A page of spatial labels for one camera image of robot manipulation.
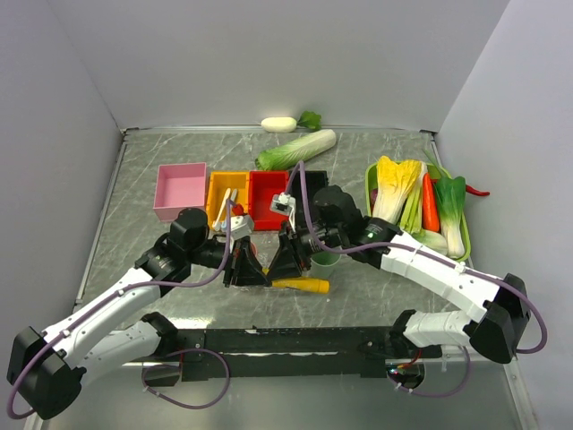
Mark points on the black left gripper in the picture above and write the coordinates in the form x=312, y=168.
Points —
x=246, y=270

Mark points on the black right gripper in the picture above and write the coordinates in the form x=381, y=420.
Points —
x=285, y=263

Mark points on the yellow toothpaste tube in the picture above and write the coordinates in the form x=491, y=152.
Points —
x=297, y=281

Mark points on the mint green plastic cup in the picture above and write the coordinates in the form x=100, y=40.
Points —
x=323, y=265

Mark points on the clear textured acrylic tray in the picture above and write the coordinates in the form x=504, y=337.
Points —
x=246, y=271

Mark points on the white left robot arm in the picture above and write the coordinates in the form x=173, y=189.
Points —
x=49, y=368

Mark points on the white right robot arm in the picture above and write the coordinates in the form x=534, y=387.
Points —
x=490, y=315

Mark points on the lime green vegetable tray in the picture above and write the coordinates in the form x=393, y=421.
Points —
x=436, y=172

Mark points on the red storage bin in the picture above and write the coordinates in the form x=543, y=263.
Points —
x=263, y=185

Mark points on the yellow storage bin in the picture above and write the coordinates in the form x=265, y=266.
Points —
x=224, y=185

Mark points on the black storage bin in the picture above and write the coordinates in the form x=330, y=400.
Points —
x=315, y=180

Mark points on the pink drawer box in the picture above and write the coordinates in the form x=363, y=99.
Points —
x=178, y=187

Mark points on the green napa cabbage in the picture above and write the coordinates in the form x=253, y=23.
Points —
x=286, y=156

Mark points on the yellow napa cabbage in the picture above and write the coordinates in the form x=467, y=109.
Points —
x=395, y=182

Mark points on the white radish with leaves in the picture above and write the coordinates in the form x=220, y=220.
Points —
x=285, y=124

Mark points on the pale green cabbage head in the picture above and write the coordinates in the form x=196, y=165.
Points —
x=434, y=240

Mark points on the orange carrot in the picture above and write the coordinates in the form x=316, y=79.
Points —
x=430, y=217

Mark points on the green bok choy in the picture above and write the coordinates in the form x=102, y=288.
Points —
x=450, y=195

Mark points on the red chili pepper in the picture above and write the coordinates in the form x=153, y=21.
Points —
x=476, y=192

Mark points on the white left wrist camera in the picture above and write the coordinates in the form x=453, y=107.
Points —
x=241, y=223

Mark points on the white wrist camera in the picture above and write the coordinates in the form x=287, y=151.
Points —
x=284, y=204
x=241, y=223

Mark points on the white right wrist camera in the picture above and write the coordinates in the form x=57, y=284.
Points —
x=284, y=204

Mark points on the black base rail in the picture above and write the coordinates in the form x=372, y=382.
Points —
x=278, y=352

